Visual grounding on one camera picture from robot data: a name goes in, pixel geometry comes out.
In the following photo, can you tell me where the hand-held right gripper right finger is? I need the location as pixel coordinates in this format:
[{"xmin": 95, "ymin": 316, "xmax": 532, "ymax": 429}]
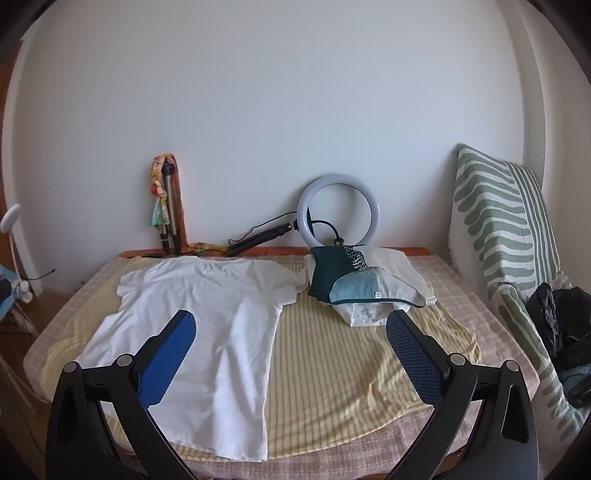
[{"xmin": 385, "ymin": 310, "xmax": 539, "ymax": 480}]

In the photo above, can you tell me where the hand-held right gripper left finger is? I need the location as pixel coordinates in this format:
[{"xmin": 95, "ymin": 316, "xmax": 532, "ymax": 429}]
[{"xmin": 46, "ymin": 310, "xmax": 199, "ymax": 480}]

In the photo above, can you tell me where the white t-shirt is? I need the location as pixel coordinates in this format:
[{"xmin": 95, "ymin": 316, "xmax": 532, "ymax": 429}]
[{"xmin": 74, "ymin": 257, "xmax": 308, "ymax": 462}]

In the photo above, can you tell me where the yellow striped blanket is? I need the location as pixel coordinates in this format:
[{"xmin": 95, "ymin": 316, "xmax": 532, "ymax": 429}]
[{"xmin": 39, "ymin": 258, "xmax": 483, "ymax": 462}]

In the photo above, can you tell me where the checked bed sheet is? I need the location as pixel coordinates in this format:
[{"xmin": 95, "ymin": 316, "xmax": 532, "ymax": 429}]
[{"xmin": 23, "ymin": 251, "xmax": 541, "ymax": 480}]

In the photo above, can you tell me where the light blue folded garment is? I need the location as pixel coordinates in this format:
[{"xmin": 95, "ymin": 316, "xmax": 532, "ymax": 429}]
[{"xmin": 329, "ymin": 270, "xmax": 428, "ymax": 308}]

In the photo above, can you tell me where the white folded garment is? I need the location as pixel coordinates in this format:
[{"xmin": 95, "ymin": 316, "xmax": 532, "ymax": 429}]
[{"xmin": 302, "ymin": 248, "xmax": 437, "ymax": 328}]

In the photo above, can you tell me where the yellow patterned cloth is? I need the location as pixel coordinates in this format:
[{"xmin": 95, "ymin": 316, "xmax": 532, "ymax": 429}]
[{"xmin": 185, "ymin": 241, "xmax": 229, "ymax": 256}]

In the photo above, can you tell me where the dark green folded garment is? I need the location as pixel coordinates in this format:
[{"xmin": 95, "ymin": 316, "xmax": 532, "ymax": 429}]
[{"xmin": 307, "ymin": 246, "xmax": 370, "ymax": 303}]

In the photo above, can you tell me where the orange board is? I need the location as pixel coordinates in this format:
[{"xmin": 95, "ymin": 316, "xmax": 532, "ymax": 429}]
[{"xmin": 175, "ymin": 156, "xmax": 189, "ymax": 254}]

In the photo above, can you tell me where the colourful patterned scarf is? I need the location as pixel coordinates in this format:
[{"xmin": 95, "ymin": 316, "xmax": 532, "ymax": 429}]
[{"xmin": 148, "ymin": 154, "xmax": 178, "ymax": 229}]

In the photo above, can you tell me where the black bag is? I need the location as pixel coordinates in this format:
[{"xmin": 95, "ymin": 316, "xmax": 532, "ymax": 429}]
[{"xmin": 525, "ymin": 282, "xmax": 591, "ymax": 407}]

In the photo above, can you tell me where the green patterned white pillow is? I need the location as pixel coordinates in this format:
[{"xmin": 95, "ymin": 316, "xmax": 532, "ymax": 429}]
[{"xmin": 447, "ymin": 143, "xmax": 591, "ymax": 444}]

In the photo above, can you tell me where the folded metal tripod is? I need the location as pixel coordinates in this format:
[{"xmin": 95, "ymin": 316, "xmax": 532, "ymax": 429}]
[{"xmin": 159, "ymin": 161, "xmax": 181, "ymax": 254}]

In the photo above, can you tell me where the dark blue cloth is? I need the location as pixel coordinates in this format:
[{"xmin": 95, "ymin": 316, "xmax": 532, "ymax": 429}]
[{"xmin": 0, "ymin": 265, "xmax": 24, "ymax": 324}]

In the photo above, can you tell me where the white desk lamp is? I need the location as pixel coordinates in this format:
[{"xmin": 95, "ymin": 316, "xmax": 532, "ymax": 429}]
[{"xmin": 0, "ymin": 203, "xmax": 35, "ymax": 303}]

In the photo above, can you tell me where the black ring light stand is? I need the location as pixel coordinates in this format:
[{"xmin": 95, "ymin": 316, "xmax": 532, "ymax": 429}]
[{"xmin": 228, "ymin": 222, "xmax": 298, "ymax": 258}]

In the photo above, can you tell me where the white ring light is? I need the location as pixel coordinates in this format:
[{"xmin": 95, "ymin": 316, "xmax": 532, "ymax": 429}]
[{"xmin": 295, "ymin": 173, "xmax": 382, "ymax": 252}]

